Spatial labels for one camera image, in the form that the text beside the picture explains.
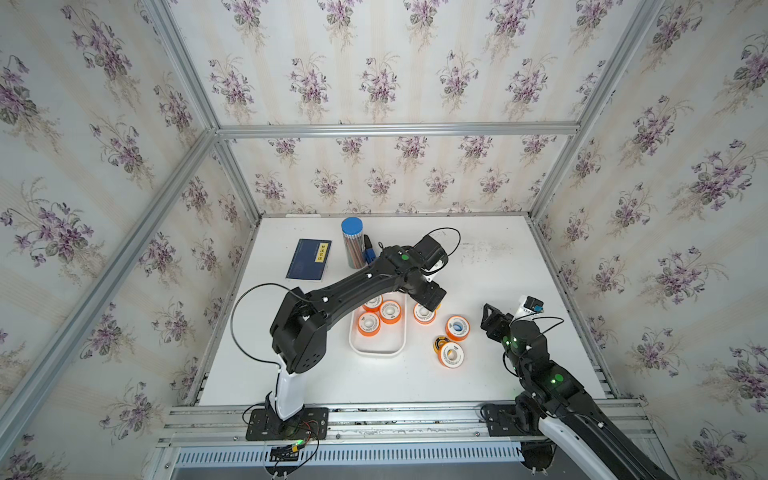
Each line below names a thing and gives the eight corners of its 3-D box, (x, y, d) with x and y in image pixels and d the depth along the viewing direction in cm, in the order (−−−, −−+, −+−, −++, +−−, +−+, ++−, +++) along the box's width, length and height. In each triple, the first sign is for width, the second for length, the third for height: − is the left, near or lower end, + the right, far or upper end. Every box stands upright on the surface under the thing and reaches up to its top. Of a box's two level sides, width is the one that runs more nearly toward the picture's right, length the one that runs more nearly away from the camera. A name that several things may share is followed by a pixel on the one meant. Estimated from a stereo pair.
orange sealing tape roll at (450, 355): (438, 368, 83) (440, 364, 80) (436, 346, 87) (438, 342, 84) (463, 368, 83) (466, 364, 80) (459, 346, 87) (462, 342, 84)
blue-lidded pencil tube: (346, 268, 105) (340, 231, 90) (348, 255, 109) (342, 217, 94) (365, 268, 105) (362, 231, 90) (365, 255, 109) (363, 217, 94)
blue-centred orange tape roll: (446, 341, 88) (448, 336, 85) (443, 320, 92) (445, 315, 89) (469, 341, 88) (472, 336, 85) (465, 320, 92) (468, 315, 89)
